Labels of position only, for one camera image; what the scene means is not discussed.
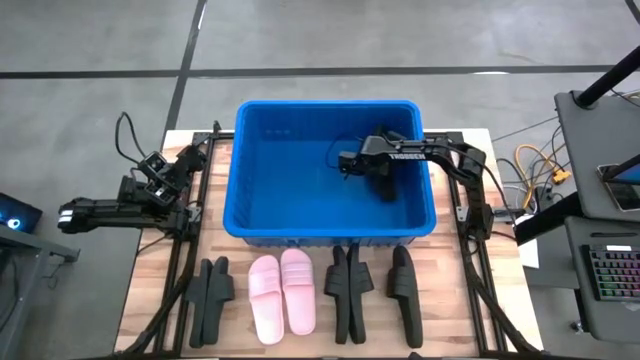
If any tablet with dark screen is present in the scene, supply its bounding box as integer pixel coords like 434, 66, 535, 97
597, 162, 640, 212

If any dark screen with glowing ring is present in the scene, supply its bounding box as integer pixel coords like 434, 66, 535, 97
0, 192, 44, 235

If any black pole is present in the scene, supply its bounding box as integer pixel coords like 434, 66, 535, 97
573, 44, 640, 109

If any grey desk with pole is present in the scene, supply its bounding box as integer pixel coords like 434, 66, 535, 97
553, 89, 640, 224

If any grey desk with keyboard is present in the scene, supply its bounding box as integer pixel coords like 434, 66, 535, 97
564, 215, 640, 345

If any white paper sheet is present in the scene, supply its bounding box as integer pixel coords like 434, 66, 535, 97
518, 238, 541, 270

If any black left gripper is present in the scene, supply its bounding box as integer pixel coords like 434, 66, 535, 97
155, 143, 208, 204

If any backlit keyboard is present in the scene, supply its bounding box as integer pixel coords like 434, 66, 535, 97
581, 243, 640, 302

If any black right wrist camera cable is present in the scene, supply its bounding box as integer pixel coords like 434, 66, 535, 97
325, 133, 361, 171

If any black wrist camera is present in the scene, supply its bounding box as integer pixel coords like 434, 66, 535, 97
138, 152, 169, 177
338, 151, 362, 177

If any black aluminium frame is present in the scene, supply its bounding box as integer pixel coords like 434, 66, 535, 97
119, 121, 544, 359

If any pink rubber slide sandal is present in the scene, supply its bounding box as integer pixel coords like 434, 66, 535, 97
248, 254, 286, 346
279, 248, 317, 336

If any blue plastic bin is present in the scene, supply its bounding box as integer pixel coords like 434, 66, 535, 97
222, 99, 438, 248

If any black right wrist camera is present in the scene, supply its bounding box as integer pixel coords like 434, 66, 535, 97
338, 151, 362, 177

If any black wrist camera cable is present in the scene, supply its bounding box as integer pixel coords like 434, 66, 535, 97
325, 133, 361, 171
114, 112, 151, 174

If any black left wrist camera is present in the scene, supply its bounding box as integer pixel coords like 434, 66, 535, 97
138, 152, 169, 177

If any grey side cart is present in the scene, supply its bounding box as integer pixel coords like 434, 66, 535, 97
0, 224, 81, 360

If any black slanted bar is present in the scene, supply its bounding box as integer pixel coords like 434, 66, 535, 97
513, 154, 640, 246

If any yellow cable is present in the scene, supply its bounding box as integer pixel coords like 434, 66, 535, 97
514, 143, 572, 210

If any black left wrist camera cable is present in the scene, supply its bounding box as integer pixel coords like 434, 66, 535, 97
114, 112, 151, 174

